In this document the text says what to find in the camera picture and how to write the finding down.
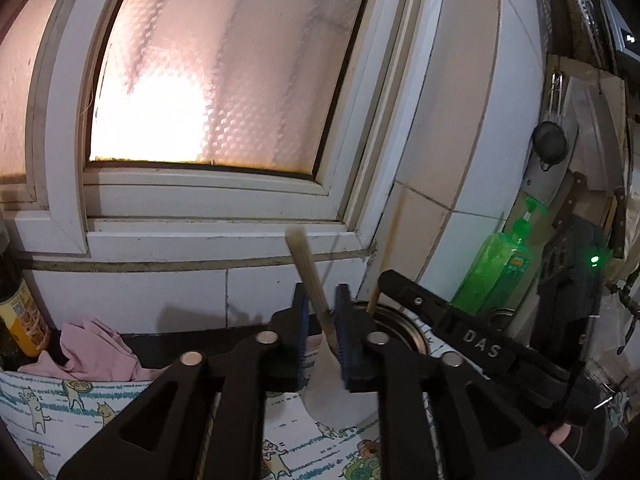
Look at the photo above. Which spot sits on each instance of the white frosted glass window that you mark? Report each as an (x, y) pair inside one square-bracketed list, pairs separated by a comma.
[(225, 60)]

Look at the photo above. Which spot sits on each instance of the round steel tray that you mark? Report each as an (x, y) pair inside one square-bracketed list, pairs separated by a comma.
[(582, 5)]

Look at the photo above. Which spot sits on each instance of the metal bowl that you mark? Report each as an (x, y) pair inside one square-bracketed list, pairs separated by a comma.
[(500, 313)]

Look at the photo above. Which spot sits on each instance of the black mesh strainer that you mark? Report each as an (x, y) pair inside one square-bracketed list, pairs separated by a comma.
[(549, 142)]

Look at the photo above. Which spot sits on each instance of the wooden cutting board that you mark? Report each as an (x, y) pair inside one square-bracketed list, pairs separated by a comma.
[(575, 67)]

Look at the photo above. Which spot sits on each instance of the cat print table cover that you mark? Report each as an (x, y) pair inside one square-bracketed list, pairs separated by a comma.
[(45, 410)]

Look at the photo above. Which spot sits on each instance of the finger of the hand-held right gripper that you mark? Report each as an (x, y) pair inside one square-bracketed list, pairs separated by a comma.
[(450, 325)]

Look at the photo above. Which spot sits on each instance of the white spatula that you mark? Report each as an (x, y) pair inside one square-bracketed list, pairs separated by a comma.
[(307, 270)]

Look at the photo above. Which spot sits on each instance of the round metal can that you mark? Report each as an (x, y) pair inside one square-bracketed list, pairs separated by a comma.
[(400, 330)]

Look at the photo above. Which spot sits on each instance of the pink cloth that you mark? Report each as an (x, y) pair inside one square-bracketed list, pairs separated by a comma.
[(100, 350)]

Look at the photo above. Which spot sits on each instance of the dark appliance with display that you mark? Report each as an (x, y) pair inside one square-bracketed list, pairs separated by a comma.
[(625, 35)]

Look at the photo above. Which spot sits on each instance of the wooden chopstick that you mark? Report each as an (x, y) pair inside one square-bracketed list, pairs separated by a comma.
[(372, 300)]

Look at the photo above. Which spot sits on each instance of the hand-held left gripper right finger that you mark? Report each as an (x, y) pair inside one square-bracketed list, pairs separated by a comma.
[(344, 345)]

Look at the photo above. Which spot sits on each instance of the yellow label sauce bottle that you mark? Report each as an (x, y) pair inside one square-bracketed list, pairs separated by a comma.
[(22, 320)]

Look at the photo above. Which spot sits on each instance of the green dish soap bottle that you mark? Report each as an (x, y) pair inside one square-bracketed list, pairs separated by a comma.
[(495, 270)]

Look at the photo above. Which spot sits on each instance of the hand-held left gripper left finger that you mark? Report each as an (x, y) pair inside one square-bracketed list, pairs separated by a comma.
[(301, 345)]

